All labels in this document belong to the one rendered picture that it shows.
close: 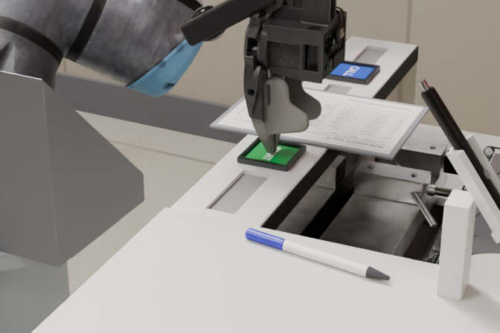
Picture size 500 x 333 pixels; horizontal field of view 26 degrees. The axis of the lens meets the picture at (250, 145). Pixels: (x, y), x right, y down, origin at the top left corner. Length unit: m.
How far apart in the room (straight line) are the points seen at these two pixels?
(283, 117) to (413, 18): 2.02
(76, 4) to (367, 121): 0.38
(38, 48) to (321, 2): 0.41
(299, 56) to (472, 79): 2.06
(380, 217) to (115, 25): 0.40
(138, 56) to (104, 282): 0.49
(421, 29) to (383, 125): 1.89
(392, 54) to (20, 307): 0.57
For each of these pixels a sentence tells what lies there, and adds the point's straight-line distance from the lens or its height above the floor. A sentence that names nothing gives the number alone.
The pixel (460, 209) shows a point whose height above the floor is 1.05.
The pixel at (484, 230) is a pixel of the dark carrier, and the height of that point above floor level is 0.90.
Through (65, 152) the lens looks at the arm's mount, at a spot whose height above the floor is 0.95.
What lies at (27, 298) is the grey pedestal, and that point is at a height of 0.72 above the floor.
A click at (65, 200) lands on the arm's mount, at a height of 0.89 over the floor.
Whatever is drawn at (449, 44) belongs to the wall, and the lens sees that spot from 3.08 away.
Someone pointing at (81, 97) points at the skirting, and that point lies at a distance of 3.71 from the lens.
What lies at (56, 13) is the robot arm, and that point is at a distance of 1.32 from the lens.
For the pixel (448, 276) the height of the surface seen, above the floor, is 0.99.
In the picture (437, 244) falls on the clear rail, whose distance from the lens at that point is 1.10.
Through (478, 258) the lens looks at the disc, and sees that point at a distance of 1.09.
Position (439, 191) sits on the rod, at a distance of 1.22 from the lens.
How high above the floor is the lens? 1.45
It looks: 25 degrees down
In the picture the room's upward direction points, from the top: straight up
